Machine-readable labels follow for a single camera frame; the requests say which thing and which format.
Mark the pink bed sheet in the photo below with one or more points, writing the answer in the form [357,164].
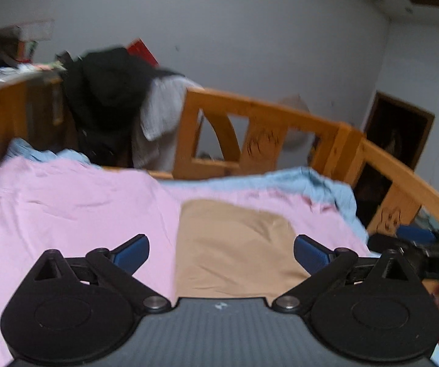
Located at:
[74,207]

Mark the dark wooden door frame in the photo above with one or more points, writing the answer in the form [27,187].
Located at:
[400,129]

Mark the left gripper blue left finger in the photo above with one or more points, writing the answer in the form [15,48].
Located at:
[114,269]

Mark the tan hooded zip jacket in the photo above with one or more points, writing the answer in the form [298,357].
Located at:
[228,251]

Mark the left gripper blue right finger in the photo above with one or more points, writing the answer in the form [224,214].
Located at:
[327,269]

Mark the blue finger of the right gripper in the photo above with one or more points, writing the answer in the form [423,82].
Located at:
[415,234]

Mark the grey striped cloth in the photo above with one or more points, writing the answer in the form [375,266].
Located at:
[155,129]

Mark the light blue bed sheet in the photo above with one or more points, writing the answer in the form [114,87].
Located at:
[300,180]

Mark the wooden bed frame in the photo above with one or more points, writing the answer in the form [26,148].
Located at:
[228,135]

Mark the red paper on wall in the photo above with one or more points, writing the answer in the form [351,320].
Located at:
[139,48]

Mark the black jacket on rail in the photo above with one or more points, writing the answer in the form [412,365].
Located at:
[104,91]

